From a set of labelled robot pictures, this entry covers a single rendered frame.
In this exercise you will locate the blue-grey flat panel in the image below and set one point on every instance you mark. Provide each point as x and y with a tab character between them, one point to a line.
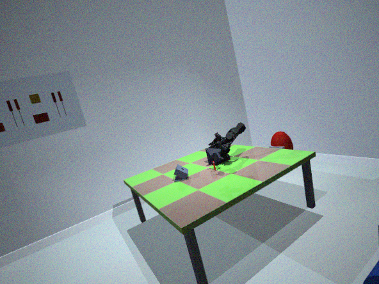
181	173

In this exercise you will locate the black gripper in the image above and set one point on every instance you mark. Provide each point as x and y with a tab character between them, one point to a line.
217	144

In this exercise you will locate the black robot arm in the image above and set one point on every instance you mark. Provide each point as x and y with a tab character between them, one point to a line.
230	137

